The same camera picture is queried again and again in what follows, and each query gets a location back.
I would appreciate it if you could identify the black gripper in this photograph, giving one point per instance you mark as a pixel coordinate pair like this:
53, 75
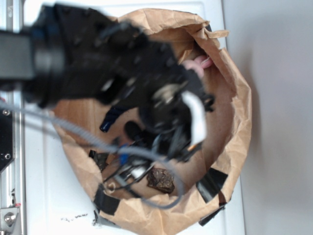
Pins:
117, 64

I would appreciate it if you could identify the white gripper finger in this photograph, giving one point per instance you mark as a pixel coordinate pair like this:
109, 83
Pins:
198, 120

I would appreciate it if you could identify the brown rough rock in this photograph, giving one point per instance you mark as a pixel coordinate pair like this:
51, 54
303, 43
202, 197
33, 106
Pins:
161, 180

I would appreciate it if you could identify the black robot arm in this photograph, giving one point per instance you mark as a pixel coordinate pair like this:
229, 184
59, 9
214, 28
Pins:
33, 60

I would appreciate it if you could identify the silver corner bracket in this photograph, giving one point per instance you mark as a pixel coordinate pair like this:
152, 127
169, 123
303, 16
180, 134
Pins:
10, 221

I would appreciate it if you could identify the brown paper bag bin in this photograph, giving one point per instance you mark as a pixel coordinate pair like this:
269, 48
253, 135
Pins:
211, 174

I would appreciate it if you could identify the black mounting plate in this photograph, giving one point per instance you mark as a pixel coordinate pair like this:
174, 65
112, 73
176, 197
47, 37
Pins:
6, 138

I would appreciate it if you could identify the pink plush bunny toy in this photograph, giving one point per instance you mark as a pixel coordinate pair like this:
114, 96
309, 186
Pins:
198, 65

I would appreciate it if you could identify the aluminium frame rail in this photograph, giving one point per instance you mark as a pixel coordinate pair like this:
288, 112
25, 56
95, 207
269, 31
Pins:
12, 180

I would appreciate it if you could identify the white plastic tray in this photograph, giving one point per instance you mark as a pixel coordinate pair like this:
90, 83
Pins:
56, 204

